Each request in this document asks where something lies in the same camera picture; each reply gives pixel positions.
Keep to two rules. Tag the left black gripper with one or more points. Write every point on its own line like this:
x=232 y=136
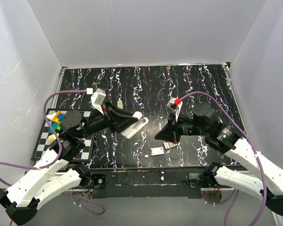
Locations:
x=121 y=121

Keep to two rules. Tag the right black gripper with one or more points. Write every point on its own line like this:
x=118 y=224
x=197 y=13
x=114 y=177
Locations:
x=169 y=133

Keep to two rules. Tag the staple box tray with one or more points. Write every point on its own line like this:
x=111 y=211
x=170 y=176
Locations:
x=169 y=145

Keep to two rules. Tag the white stapler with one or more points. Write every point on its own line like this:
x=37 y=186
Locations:
x=137 y=126

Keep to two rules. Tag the beige stapler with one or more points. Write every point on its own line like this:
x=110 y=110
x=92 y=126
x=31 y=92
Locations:
x=120 y=104

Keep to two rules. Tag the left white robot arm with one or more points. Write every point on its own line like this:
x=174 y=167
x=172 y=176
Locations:
x=23 y=199

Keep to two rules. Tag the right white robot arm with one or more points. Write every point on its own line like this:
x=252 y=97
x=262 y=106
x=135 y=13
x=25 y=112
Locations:
x=266 y=176

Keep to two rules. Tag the checkered board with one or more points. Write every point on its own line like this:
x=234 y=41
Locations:
x=42 y=144

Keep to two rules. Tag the colourful toy block stack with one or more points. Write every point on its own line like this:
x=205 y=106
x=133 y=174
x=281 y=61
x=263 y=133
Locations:
x=55 y=119

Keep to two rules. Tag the beige wooden peg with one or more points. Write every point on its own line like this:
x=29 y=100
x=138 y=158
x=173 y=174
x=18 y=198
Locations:
x=52 y=138

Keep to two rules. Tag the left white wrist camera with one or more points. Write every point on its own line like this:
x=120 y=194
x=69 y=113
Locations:
x=97 y=99

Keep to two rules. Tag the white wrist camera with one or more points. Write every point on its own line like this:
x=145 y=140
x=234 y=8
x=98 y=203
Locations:
x=97 y=99
x=175 y=104

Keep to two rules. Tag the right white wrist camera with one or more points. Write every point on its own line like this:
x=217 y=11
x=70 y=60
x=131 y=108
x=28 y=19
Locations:
x=175 y=104

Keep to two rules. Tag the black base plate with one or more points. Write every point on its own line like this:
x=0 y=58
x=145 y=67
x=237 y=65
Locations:
x=150 y=182

